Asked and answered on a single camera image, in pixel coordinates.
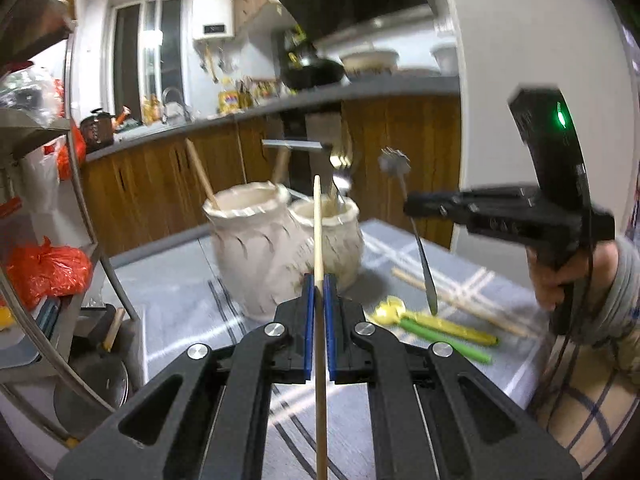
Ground yellow tulip spoon green handle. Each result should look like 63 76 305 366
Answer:
366 309 492 365

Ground round wooden chopstick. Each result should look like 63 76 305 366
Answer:
390 266 536 338
314 174 329 480

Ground yellow tulip fork yellow handle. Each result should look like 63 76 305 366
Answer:
372 296 499 347

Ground silver flower-handled spoon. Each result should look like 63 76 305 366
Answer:
378 146 438 316

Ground gold metal fork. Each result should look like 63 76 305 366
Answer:
326 119 356 201

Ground bamboo chopstick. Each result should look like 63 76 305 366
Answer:
271 146 291 184

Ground wooden kitchen cabinets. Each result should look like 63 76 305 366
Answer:
80 96 461 256

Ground chrome kitchen faucet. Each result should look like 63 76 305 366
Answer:
160 87 193 125

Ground kitchen window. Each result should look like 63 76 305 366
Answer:
110 0 184 125

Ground person's right hand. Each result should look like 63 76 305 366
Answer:
527 238 622 313

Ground grey striped table cloth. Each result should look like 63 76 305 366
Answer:
116 220 551 479

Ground white ceramic double utensil holder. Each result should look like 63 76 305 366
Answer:
203 182 363 322

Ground steel shelf rack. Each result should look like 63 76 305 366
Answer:
0 0 141 451

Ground white ceramic pot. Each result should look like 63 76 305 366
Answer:
340 49 399 80

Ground red plastic bag lower shelf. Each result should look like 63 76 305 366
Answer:
6 237 93 311

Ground built-in steel oven drawers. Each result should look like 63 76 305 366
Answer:
266 104 342 195

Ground black wok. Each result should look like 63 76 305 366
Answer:
280 56 345 91

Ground grey stone countertop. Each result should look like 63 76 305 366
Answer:
86 73 460 164

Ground red hanging plastic bag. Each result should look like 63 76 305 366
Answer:
54 119 89 182

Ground electric pressure cooker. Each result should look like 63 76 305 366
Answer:
79 107 114 153

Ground yellow oil bottle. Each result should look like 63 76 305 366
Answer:
218 77 241 115

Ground clear plastic bag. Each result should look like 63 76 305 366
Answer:
0 66 64 127

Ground white water heater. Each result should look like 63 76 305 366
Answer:
191 0 234 40

